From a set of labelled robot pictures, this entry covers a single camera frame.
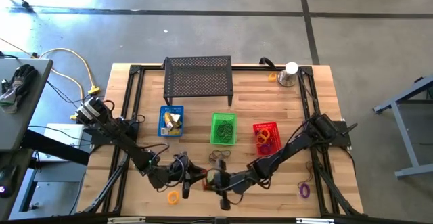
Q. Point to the purple spiral coil band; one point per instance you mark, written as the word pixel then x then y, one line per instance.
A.
pixel 301 190
pixel 265 148

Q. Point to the black grey work glove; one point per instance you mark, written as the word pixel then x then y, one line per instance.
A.
pixel 20 82

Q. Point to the yellow spiral coil band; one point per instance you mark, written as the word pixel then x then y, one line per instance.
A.
pixel 269 133
pixel 257 140
pixel 269 77
pixel 168 197

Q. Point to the blue plastic basket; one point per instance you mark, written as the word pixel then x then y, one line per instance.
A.
pixel 170 108

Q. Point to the red spiral coil band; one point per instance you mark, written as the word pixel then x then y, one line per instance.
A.
pixel 204 185

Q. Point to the black curved tube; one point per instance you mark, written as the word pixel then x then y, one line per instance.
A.
pixel 267 60

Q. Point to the silver metal bulb stand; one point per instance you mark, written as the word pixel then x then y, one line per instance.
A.
pixel 285 80

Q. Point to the silver metal bracket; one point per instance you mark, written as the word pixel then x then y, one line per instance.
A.
pixel 314 221
pixel 125 220

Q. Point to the dark grey desk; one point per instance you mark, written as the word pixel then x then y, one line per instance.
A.
pixel 20 126

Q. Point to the grey metal table frame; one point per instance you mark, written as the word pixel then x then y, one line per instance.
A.
pixel 405 136

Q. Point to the white box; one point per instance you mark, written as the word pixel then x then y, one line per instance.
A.
pixel 64 132

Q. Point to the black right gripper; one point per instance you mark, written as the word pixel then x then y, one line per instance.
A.
pixel 240 183

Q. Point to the white light bulb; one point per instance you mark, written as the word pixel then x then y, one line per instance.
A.
pixel 292 68

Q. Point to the black computer mouse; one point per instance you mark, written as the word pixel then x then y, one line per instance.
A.
pixel 8 180

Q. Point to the black perforated metal shelf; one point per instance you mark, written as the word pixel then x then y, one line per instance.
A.
pixel 198 78

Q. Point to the black aluminium table frame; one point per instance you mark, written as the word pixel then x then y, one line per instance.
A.
pixel 243 67

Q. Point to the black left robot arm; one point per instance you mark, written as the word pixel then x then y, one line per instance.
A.
pixel 125 139

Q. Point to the green plastic basket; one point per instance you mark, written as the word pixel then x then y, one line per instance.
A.
pixel 223 116

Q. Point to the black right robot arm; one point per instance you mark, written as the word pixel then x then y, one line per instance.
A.
pixel 291 146

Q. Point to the red plastic basket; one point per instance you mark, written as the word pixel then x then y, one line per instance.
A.
pixel 275 129

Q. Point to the black desk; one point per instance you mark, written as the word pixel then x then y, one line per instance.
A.
pixel 54 148

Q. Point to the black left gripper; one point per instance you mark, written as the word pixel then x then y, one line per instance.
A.
pixel 172 175

